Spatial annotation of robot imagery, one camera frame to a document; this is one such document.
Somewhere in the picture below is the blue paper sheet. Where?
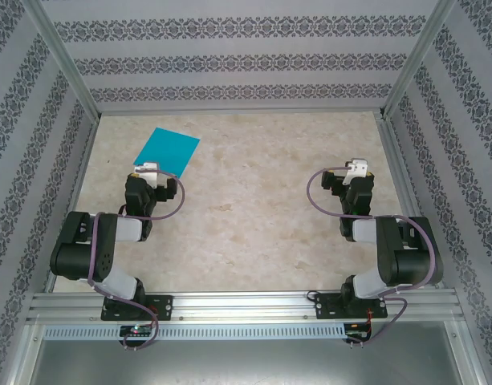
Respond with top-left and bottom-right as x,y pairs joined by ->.
133,127 -> 201,179

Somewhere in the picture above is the grey sheet metal panel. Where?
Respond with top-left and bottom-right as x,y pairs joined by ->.
26,338 -> 466,385

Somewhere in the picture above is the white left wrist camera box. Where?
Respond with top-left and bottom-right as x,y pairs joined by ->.
133,160 -> 161,188

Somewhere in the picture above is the aluminium table side rail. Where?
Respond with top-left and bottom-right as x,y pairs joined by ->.
43,114 -> 101,293
376,114 -> 446,290

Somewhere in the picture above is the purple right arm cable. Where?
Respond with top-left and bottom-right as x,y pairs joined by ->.
307,167 -> 437,350

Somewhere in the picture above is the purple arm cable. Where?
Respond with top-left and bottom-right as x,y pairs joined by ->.
307,167 -> 437,350
87,168 -> 186,352

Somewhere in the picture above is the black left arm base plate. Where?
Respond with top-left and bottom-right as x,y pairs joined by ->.
100,295 -> 174,322

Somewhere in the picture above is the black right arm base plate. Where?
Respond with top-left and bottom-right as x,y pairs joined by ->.
314,291 -> 389,321

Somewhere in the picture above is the aluminium frame beam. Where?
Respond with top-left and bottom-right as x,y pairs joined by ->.
96,107 -> 387,117

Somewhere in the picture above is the aluminium frame post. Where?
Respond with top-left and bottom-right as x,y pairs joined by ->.
20,0 -> 102,121
383,0 -> 460,120

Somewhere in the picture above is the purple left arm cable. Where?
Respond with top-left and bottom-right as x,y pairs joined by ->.
87,168 -> 186,352

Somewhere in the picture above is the aluminium mounting rail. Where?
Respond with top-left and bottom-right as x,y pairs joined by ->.
26,291 -> 466,323

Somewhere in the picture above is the slotted grey cable duct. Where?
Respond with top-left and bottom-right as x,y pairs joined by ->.
43,323 -> 348,340

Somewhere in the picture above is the aluminium frame leg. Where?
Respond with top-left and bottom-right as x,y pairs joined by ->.
3,322 -> 44,385
445,320 -> 487,385

